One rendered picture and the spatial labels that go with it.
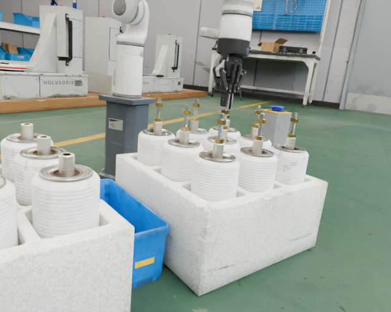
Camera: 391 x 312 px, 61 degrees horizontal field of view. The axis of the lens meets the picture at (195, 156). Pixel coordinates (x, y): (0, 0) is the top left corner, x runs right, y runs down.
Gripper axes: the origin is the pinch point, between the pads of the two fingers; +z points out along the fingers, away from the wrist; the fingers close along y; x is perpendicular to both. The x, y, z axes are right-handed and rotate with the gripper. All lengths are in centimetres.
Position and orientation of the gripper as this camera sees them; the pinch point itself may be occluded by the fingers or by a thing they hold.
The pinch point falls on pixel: (226, 101)
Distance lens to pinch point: 81.7
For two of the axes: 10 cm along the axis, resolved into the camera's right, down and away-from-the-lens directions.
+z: -1.0, 9.6, 2.6
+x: -8.3, -2.2, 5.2
